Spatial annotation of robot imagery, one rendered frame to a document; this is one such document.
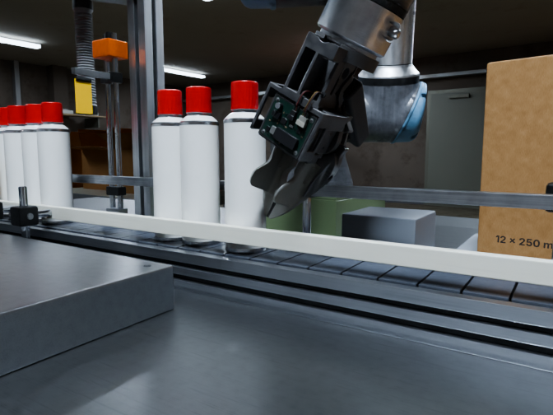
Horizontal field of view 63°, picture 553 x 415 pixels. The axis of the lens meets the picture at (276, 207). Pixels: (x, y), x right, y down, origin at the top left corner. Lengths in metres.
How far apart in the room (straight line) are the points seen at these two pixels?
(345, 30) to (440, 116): 8.77
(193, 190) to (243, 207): 0.08
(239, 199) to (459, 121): 8.63
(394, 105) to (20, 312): 0.70
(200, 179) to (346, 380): 0.33
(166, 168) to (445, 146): 8.64
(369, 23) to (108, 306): 0.36
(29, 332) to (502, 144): 0.58
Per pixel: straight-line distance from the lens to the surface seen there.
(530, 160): 0.67
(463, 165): 9.06
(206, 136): 0.59
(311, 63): 0.45
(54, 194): 0.85
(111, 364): 0.41
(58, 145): 0.85
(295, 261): 0.51
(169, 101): 0.64
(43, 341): 0.43
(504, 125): 0.68
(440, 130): 9.19
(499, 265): 0.42
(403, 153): 9.47
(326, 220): 0.86
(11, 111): 0.95
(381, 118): 0.90
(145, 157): 0.88
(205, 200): 0.59
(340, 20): 0.46
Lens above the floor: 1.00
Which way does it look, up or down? 7 degrees down
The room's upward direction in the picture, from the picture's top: straight up
